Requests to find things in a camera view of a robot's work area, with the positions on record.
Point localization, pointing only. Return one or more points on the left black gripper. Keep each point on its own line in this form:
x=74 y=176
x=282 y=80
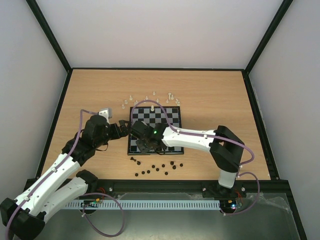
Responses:
x=125 y=131

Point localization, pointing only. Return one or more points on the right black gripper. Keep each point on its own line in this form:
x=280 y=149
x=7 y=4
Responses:
x=142 y=144

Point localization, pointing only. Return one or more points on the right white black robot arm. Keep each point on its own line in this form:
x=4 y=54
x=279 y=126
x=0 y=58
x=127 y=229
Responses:
x=224 y=146

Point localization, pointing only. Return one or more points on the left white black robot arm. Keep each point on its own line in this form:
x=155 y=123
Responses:
x=64 y=181

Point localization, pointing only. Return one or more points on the black chess piece right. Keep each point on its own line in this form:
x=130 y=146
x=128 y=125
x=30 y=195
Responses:
x=172 y=163

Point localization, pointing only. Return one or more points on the white chess piece far right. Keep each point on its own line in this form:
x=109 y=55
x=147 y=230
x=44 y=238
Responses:
x=177 y=101

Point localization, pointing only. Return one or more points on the white chess piece right cluster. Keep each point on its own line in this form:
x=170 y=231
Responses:
x=170 y=96

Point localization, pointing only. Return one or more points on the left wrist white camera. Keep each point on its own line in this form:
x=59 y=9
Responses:
x=107 y=113

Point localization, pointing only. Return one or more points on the white slotted cable duct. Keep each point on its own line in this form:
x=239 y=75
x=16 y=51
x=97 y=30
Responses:
x=146 y=205

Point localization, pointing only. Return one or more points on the black aluminium frame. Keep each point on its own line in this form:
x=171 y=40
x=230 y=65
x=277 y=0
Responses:
x=160 y=185

